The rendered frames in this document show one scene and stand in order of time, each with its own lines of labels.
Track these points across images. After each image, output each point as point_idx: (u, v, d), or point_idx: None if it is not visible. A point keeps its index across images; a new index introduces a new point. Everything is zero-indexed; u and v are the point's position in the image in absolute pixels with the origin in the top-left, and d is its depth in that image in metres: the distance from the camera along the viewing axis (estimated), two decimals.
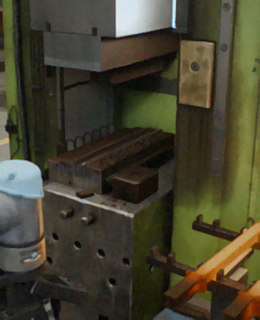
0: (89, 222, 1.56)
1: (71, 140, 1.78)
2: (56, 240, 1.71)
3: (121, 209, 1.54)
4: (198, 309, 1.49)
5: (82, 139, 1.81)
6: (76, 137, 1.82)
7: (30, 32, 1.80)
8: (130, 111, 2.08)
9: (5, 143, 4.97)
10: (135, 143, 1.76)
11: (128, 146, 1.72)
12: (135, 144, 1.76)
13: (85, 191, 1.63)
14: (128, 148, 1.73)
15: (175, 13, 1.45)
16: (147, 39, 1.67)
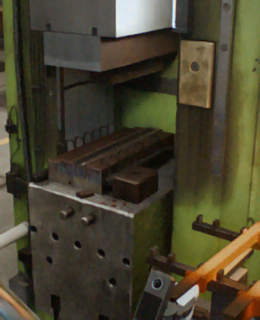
0: (89, 222, 1.56)
1: (71, 140, 1.78)
2: (56, 240, 1.71)
3: (121, 209, 1.54)
4: (198, 309, 1.49)
5: (82, 139, 1.81)
6: (76, 137, 1.82)
7: (30, 32, 1.80)
8: (130, 111, 2.08)
9: (5, 143, 4.97)
10: (135, 143, 1.76)
11: (128, 146, 1.72)
12: (135, 144, 1.76)
13: (85, 191, 1.63)
14: (128, 148, 1.73)
15: (175, 13, 1.45)
16: (147, 39, 1.67)
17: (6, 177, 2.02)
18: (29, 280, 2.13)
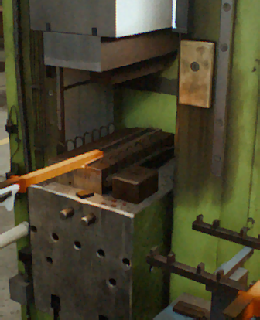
0: (89, 222, 1.56)
1: (71, 140, 1.78)
2: (56, 240, 1.71)
3: (121, 209, 1.54)
4: (198, 309, 1.49)
5: (82, 139, 1.81)
6: (76, 137, 1.82)
7: (30, 32, 1.80)
8: (130, 111, 2.08)
9: (5, 143, 4.97)
10: (135, 143, 1.76)
11: (128, 146, 1.72)
12: (135, 144, 1.76)
13: (85, 191, 1.63)
14: (128, 148, 1.73)
15: (175, 13, 1.45)
16: (147, 39, 1.67)
17: (6, 177, 2.02)
18: (29, 280, 2.13)
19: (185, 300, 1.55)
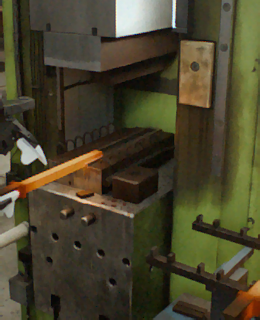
0: (89, 222, 1.56)
1: (71, 140, 1.78)
2: (56, 240, 1.71)
3: (121, 209, 1.54)
4: (198, 309, 1.49)
5: (82, 139, 1.81)
6: (76, 137, 1.82)
7: (30, 32, 1.80)
8: (130, 111, 2.08)
9: None
10: (135, 143, 1.76)
11: (128, 146, 1.72)
12: (135, 144, 1.76)
13: (85, 191, 1.63)
14: (128, 148, 1.73)
15: (175, 13, 1.45)
16: (147, 39, 1.67)
17: (6, 177, 2.02)
18: (29, 280, 2.13)
19: (185, 300, 1.55)
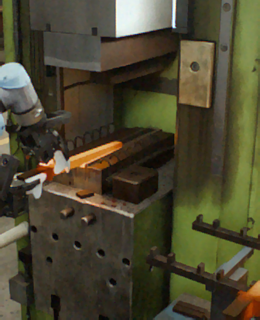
0: (89, 222, 1.56)
1: (71, 140, 1.78)
2: (56, 240, 1.71)
3: (121, 209, 1.54)
4: (198, 309, 1.49)
5: (82, 139, 1.81)
6: (76, 137, 1.82)
7: (30, 32, 1.80)
8: (130, 111, 2.08)
9: (5, 143, 4.97)
10: (135, 143, 1.76)
11: (128, 146, 1.72)
12: (135, 144, 1.76)
13: (85, 191, 1.63)
14: (128, 148, 1.73)
15: (175, 13, 1.45)
16: (147, 39, 1.67)
17: None
18: (29, 280, 2.13)
19: (185, 300, 1.55)
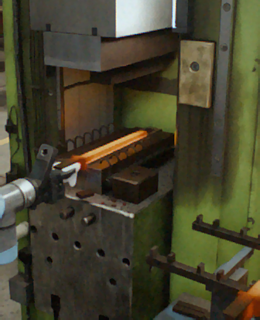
0: (89, 222, 1.56)
1: (71, 140, 1.78)
2: (56, 240, 1.71)
3: (121, 209, 1.54)
4: (198, 309, 1.49)
5: (82, 139, 1.81)
6: (76, 137, 1.82)
7: (30, 32, 1.80)
8: (130, 111, 2.08)
9: (5, 143, 4.97)
10: (135, 143, 1.76)
11: (128, 146, 1.72)
12: (135, 144, 1.76)
13: (85, 191, 1.63)
14: (128, 148, 1.73)
15: (175, 13, 1.45)
16: (147, 39, 1.67)
17: (6, 177, 2.02)
18: (29, 280, 2.13)
19: (185, 300, 1.55)
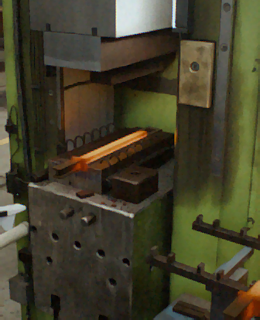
0: (89, 222, 1.56)
1: (71, 140, 1.78)
2: (56, 240, 1.71)
3: (121, 209, 1.54)
4: (198, 309, 1.49)
5: (82, 139, 1.81)
6: (76, 137, 1.82)
7: (30, 32, 1.80)
8: (130, 111, 2.08)
9: (5, 143, 4.97)
10: (135, 143, 1.76)
11: (128, 146, 1.72)
12: (135, 144, 1.76)
13: (85, 191, 1.63)
14: (128, 148, 1.73)
15: (175, 13, 1.45)
16: (147, 39, 1.67)
17: (6, 177, 2.02)
18: (29, 280, 2.13)
19: (185, 300, 1.55)
